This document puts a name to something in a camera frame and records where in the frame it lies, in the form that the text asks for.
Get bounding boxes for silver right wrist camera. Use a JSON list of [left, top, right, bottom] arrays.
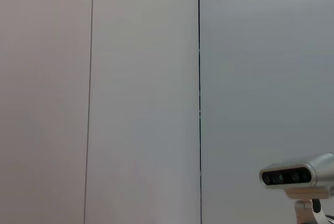
[[259, 152, 334, 224]]

